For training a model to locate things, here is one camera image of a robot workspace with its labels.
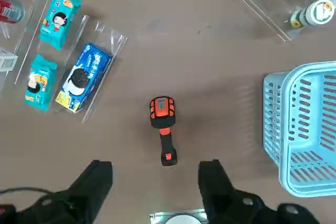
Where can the clear acrylic tiered snack shelf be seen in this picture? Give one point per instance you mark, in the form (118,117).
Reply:
(115,43)

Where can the red Coca-Cola bottle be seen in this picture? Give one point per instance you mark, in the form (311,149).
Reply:
(10,9)

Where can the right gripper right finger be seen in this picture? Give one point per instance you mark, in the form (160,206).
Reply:
(215,190)

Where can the light blue shopping basket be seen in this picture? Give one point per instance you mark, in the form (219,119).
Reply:
(315,67)

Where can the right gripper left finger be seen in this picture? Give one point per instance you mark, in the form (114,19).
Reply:
(86,187)

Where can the white bottle green lid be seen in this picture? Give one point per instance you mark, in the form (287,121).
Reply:
(319,11)

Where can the teal snack packet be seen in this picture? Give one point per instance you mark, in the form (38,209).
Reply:
(40,82)
(59,19)

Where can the blue Oreo cookie box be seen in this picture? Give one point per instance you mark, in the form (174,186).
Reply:
(86,77)

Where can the orange black barcode scanner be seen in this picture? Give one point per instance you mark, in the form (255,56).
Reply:
(163,121)

